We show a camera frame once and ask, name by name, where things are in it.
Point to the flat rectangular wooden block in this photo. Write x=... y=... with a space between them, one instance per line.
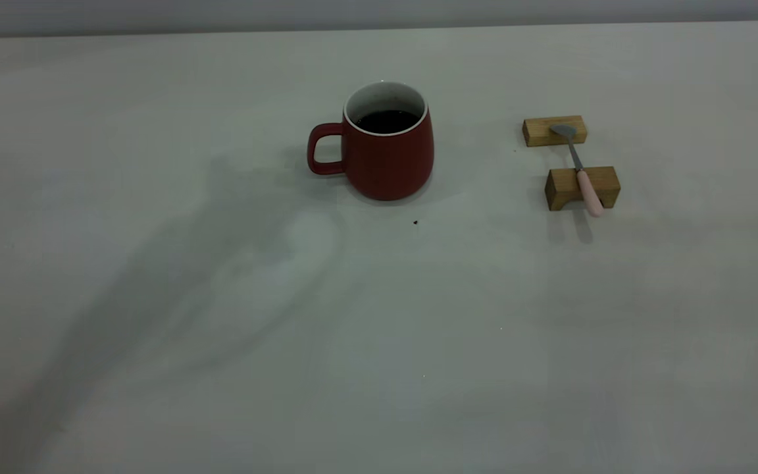
x=540 y=131

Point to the arch shaped wooden block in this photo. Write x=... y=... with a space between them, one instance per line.
x=566 y=187

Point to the red ceramic mug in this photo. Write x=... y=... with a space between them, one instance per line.
x=385 y=164

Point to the dark coffee liquid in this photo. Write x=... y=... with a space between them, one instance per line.
x=387 y=122

